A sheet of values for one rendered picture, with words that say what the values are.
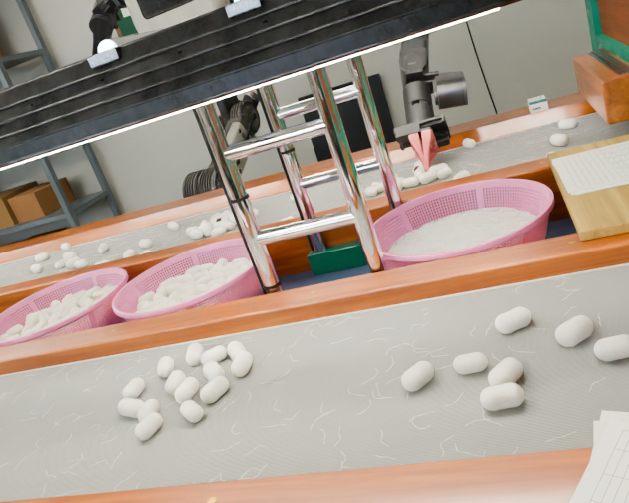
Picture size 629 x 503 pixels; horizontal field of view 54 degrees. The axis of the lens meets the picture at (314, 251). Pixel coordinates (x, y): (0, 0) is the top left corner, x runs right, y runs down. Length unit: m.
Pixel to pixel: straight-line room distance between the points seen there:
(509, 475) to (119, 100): 0.46
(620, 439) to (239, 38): 0.43
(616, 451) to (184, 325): 0.57
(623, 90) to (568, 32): 2.19
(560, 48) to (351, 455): 2.86
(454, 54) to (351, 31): 2.72
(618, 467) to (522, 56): 2.90
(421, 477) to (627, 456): 0.13
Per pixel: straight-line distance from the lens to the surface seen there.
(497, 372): 0.56
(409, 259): 0.80
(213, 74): 0.57
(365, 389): 0.62
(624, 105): 1.08
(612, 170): 0.91
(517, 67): 3.26
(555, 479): 0.45
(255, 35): 0.57
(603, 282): 0.71
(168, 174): 3.83
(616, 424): 0.48
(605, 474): 0.45
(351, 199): 0.77
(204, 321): 0.84
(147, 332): 0.89
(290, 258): 1.12
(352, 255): 1.06
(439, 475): 0.47
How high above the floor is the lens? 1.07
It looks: 19 degrees down
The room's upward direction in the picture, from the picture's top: 19 degrees counter-clockwise
